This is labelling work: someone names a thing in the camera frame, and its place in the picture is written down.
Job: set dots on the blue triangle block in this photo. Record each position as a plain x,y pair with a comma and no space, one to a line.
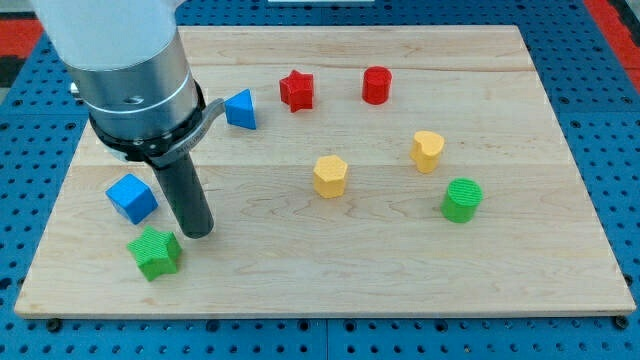
239,110

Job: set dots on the red cylinder block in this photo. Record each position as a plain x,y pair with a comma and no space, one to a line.
376,85

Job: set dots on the red star block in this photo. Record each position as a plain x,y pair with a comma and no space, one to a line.
297,90

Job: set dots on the green cylinder block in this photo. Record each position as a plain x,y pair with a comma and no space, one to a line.
461,200

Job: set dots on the yellow hexagon block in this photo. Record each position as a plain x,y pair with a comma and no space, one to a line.
329,176

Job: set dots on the yellow heart block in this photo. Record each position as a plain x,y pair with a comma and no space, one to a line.
426,150

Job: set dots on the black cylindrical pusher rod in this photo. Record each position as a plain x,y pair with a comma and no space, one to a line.
182,188

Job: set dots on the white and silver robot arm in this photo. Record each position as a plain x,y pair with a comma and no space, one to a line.
129,67

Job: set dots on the green star block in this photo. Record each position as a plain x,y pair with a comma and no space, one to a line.
155,252

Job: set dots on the wooden board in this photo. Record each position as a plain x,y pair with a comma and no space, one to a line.
535,247

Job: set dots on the blue cube block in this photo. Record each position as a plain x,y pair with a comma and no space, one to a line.
132,198

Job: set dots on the black clamp ring with lever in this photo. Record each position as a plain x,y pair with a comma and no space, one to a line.
159,151

